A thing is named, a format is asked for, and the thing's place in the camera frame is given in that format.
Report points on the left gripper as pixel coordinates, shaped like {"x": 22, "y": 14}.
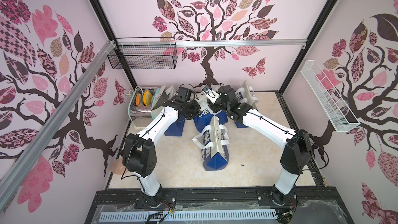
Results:
{"x": 195, "y": 111}

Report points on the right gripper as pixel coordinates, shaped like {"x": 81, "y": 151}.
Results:
{"x": 223, "y": 92}

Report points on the blue takeout bag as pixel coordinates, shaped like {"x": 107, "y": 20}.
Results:
{"x": 213, "y": 142}
{"x": 162, "y": 95}

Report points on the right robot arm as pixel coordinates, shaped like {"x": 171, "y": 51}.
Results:
{"x": 296, "y": 145}

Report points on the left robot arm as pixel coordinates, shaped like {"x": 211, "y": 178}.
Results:
{"x": 139, "y": 153}

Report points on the yellow bread slice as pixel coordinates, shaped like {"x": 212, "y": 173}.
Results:
{"x": 147, "y": 97}

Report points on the orange bread slice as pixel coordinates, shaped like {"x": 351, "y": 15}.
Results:
{"x": 138, "y": 99}

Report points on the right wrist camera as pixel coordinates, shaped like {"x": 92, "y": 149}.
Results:
{"x": 209, "y": 92}

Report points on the black wire basket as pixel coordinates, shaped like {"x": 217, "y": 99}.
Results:
{"x": 144, "y": 53}

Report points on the back aluminium rail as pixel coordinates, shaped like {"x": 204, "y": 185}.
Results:
{"x": 220, "y": 43}

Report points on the aluminium rail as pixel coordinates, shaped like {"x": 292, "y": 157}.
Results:
{"x": 20, "y": 169}
{"x": 220, "y": 43}

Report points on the white slotted cable duct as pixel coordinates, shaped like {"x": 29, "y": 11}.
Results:
{"x": 186, "y": 216}

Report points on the black base frame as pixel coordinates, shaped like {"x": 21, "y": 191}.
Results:
{"x": 305, "y": 205}

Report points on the left aluminium rail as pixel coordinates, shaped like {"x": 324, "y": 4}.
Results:
{"x": 20, "y": 169}

